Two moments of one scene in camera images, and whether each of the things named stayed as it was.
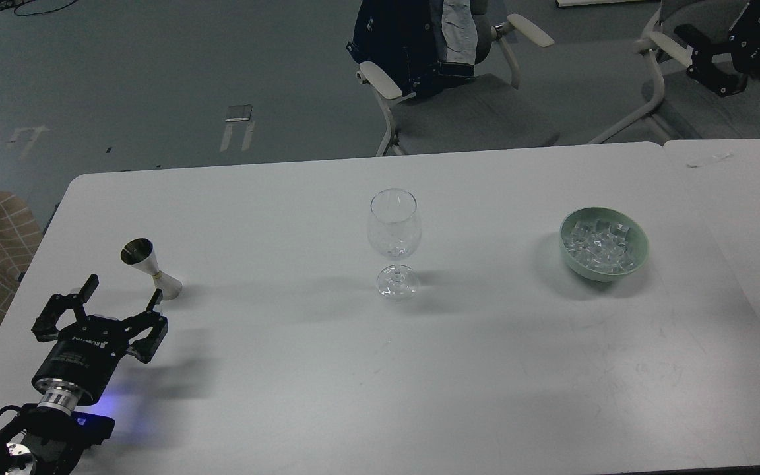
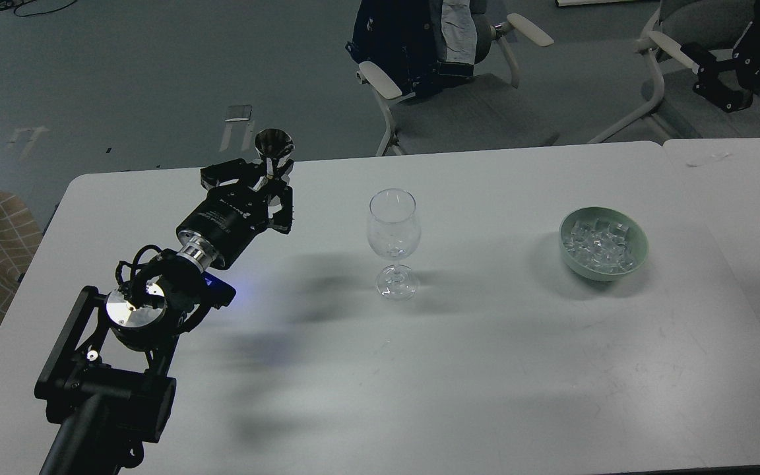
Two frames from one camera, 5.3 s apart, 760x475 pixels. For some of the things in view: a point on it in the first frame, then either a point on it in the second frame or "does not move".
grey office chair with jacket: x=445 y=75 does not move
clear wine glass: x=394 y=230 does not move
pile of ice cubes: x=601 y=245 does not move
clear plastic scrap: x=717 y=158 does not move
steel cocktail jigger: x=140 y=253 -> x=274 y=144
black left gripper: x=83 y=357 -> x=230 y=215
